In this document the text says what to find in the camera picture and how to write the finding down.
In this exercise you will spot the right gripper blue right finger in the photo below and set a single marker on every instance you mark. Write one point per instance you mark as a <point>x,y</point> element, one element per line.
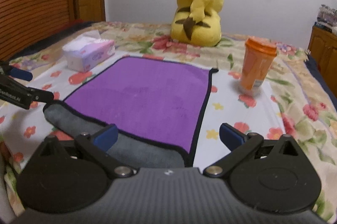
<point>241,147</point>

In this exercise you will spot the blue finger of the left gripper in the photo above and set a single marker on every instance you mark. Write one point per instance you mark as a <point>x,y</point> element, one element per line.
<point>20,74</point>
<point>22,96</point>

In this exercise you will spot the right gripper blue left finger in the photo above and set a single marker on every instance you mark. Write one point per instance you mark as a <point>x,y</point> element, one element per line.
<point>95,147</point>

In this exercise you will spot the purple and grey towel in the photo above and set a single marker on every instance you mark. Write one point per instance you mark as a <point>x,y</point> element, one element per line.
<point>157,106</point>

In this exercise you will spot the pink tissue box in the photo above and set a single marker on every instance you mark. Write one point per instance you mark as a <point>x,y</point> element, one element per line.
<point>87,51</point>

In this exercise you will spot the orange lidded plastic cup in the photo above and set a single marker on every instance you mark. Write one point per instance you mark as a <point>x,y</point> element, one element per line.
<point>259,56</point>

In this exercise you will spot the brown wooden cabinet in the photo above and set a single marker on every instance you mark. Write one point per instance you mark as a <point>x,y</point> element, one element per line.
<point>322,48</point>

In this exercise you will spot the yellow Pikachu plush toy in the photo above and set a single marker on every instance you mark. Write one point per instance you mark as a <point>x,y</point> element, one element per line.
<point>197,22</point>

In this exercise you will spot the stack of folded fabrics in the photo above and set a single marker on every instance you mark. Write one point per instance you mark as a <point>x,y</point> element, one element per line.
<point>327,16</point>

